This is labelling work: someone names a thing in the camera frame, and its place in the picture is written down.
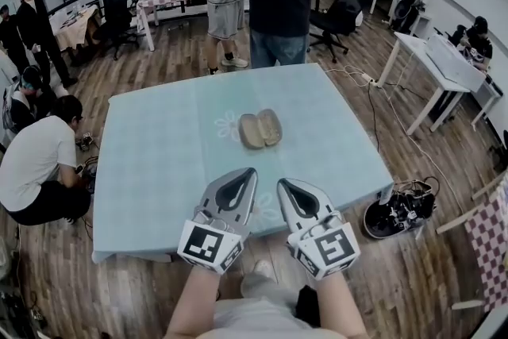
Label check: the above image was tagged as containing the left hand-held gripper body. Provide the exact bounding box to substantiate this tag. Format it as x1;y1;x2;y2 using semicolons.
176;205;252;275

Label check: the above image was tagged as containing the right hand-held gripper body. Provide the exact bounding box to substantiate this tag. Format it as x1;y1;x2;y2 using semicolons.
286;210;361;282

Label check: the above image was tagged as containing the beige glasses case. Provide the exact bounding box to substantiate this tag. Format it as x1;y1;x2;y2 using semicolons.
237;108;285;152

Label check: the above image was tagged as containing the person's right forearm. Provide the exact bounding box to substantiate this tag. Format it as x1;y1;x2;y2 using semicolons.
315;272;370;339

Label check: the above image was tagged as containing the person's left forearm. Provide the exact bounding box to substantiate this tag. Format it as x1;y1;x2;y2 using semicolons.
162;264;221;339

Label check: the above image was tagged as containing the black basin of gear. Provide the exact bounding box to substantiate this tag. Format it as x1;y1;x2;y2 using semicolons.
363;178;437;241

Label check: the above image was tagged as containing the person's shoe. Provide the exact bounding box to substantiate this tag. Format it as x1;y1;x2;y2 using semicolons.
253;260;275;279

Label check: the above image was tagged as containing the light blue floral tablecloth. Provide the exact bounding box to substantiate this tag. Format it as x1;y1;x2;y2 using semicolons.
91;63;394;264

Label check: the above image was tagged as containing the person's light shirt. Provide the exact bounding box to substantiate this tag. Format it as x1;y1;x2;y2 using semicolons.
210;272;318;339

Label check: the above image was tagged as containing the white power strip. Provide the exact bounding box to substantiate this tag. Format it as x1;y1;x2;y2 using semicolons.
355;73;380;87

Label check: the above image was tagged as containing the long white table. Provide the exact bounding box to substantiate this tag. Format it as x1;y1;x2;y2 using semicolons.
375;31;471;136

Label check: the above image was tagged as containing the black office chair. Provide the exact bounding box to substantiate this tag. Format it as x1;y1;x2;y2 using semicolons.
308;0;364;64
93;0;140;60

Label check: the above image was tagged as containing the small white side table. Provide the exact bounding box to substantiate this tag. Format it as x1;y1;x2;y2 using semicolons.
470;77;504;132

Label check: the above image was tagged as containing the black backpack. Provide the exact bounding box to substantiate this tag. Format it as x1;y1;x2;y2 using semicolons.
391;0;433;33

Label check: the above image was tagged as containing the table with cream cloth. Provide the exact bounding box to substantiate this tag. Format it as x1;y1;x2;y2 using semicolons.
49;6;100;51

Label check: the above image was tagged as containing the black floor cable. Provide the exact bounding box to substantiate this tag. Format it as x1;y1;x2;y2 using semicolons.
367;85;382;154

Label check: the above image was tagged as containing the tangle of black cables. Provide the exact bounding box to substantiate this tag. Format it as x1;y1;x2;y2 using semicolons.
73;154;98;195

